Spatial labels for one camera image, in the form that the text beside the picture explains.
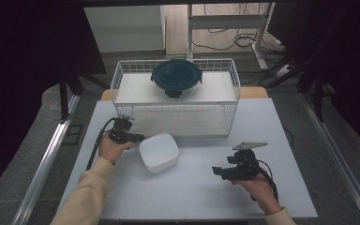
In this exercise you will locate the black stand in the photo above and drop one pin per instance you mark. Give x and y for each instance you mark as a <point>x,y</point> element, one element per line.
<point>318,93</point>
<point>64,100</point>

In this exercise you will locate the white cabinet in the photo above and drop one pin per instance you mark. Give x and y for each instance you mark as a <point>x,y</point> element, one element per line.
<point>125,28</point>

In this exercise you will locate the dark floor vent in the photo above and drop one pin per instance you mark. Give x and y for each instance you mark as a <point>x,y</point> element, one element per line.
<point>72,134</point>

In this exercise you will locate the person's right hand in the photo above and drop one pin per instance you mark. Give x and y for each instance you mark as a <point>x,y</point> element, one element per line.
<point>261,193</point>

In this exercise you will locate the person's left hand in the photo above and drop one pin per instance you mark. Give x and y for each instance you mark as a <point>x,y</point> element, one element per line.
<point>112,150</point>

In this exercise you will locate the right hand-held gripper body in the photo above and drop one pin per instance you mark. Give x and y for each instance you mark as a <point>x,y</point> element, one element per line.
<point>245,165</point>

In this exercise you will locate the white power strip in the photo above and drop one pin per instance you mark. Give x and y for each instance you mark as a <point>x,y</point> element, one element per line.
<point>282,70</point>

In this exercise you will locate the round container with dark lid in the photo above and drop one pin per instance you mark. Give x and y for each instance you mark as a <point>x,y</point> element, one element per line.
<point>175,76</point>

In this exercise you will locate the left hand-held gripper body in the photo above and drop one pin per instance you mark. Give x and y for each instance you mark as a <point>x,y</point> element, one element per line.
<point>121,129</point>

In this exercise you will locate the white desk frame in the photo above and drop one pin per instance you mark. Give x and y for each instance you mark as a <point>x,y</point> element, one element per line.
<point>225,22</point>

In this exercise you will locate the white square container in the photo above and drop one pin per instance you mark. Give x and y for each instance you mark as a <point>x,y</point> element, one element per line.
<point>159,153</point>

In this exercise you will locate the metal rail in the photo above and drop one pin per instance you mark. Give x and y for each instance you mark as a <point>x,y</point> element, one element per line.
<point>340,159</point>
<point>43,168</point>

